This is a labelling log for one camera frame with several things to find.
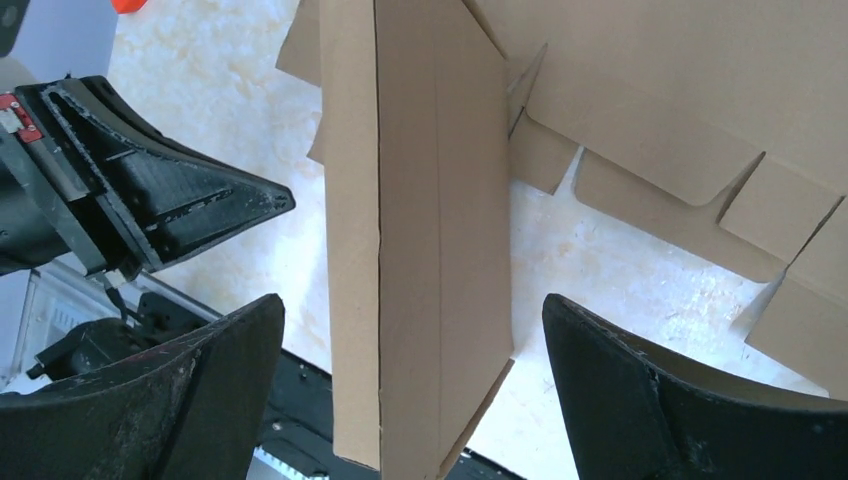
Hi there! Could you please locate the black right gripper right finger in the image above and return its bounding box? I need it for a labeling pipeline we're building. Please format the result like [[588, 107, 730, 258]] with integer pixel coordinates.
[[542, 293, 847, 479]]

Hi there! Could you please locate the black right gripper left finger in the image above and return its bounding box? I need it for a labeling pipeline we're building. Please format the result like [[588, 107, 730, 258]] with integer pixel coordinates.
[[1, 294, 285, 479]]

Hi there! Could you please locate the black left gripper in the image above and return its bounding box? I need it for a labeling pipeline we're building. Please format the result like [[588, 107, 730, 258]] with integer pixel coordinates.
[[1, 76, 296, 278]]

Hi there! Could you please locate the brown cardboard box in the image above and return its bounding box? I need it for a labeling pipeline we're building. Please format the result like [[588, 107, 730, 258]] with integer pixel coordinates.
[[320, 1, 514, 479]]

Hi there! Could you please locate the small orange block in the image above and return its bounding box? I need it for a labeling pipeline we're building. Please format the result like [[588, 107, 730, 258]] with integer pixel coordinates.
[[110, 0, 147, 15]]

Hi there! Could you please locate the flat cardboard sheet pile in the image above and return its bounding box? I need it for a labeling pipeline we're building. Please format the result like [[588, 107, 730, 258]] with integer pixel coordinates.
[[274, 0, 848, 402]]

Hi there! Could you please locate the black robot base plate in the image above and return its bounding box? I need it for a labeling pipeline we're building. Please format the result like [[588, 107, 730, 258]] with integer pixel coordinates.
[[26, 291, 525, 480]]

